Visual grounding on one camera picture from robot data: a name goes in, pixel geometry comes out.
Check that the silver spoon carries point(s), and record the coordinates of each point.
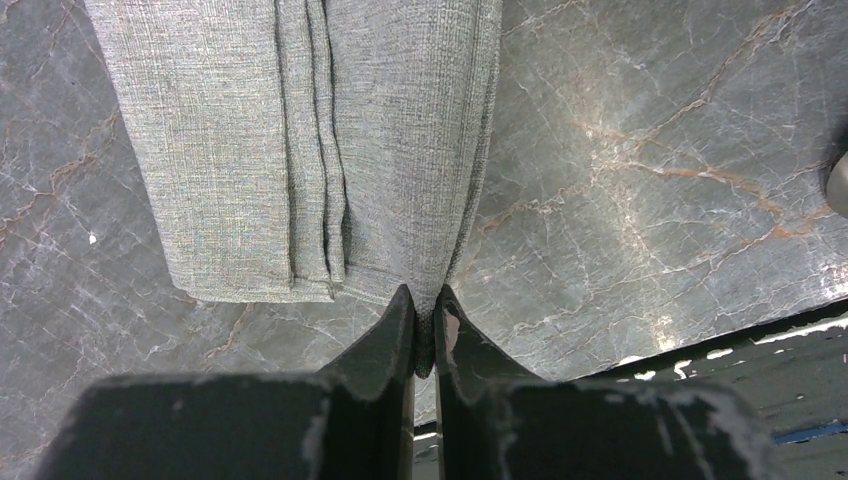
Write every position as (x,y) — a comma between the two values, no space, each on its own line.
(836,189)

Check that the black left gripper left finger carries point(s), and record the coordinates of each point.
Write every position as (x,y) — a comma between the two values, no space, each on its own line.
(351,419)

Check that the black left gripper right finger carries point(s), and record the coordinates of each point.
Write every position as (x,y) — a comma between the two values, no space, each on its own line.
(498,420)

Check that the grey cloth napkin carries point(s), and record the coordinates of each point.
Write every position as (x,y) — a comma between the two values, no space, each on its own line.
(295,151)

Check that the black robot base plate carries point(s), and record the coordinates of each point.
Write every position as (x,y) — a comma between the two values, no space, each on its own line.
(791,373)

